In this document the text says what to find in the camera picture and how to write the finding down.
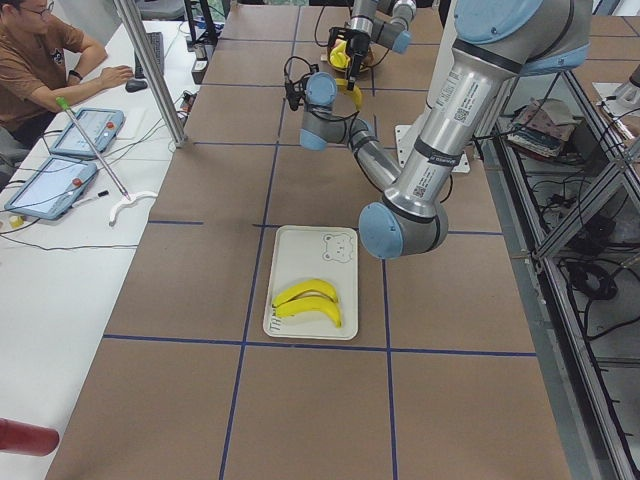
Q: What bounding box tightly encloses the person in brown shirt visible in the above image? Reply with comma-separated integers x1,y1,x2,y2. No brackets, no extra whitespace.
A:
1,1,134,148

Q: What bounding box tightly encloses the cream bear print tray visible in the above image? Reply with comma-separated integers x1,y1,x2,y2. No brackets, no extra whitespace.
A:
263,225,358,341

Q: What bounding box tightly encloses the yellow banana moved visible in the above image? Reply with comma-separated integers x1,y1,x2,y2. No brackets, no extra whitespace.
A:
335,78,363,111
272,279,339,307
274,296,342,328

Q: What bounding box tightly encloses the far teach pendant tablet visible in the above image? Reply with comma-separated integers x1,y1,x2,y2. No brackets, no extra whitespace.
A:
49,107,125,160

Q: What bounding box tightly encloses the brown wicker basket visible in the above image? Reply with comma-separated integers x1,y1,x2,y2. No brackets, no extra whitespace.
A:
327,44,375,73

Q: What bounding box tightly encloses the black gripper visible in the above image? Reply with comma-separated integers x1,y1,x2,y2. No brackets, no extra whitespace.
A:
345,29,371,90

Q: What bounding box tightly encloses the pink rod green handle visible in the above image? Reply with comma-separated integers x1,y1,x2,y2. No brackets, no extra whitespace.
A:
55,97,131,200

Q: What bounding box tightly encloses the red fire extinguisher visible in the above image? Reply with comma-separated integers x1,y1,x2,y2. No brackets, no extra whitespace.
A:
1,418,60,456

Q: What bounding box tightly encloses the near teach pendant tablet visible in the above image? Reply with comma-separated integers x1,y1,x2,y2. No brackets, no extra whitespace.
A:
5,155,98,220

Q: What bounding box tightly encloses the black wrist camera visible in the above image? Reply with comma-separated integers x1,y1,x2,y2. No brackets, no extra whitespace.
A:
283,55,319,111

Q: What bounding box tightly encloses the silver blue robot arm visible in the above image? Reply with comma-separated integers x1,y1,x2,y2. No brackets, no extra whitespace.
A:
345,0,417,91
300,1,592,259

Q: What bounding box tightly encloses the teach pendant tablet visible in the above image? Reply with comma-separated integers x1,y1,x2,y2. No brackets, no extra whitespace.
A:
5,155,98,220
49,107,125,160

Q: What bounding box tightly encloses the aluminium frame post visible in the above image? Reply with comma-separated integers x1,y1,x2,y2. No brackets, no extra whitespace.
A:
114,0,187,148

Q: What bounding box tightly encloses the white curved plastic part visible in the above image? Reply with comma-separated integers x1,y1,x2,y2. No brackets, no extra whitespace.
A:
108,191,158,227

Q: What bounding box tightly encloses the black keyboard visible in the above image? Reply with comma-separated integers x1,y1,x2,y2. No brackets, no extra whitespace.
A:
133,31,165,81

